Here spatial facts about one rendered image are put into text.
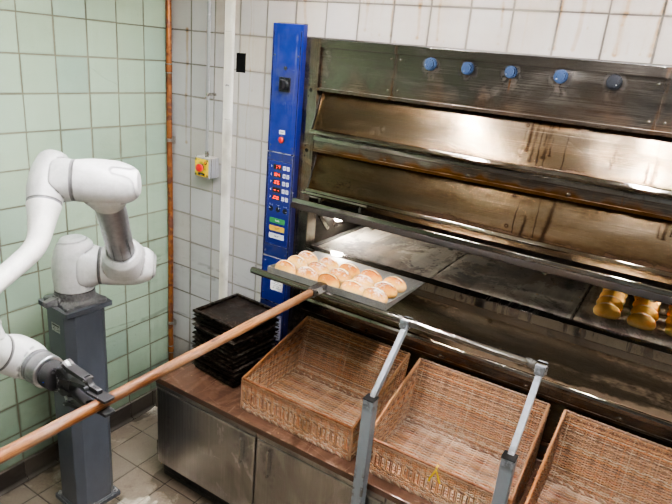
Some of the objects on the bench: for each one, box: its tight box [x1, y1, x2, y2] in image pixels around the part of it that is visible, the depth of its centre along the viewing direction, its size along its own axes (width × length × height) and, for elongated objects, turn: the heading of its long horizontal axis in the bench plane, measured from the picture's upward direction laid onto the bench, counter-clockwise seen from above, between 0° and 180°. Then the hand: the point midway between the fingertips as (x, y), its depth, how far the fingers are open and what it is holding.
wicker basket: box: [240, 316, 411, 461], centre depth 247 cm, size 49×56×28 cm
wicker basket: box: [369, 358, 551, 504], centre depth 219 cm, size 49×56×28 cm
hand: (101, 401), depth 141 cm, fingers closed on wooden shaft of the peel, 3 cm apart
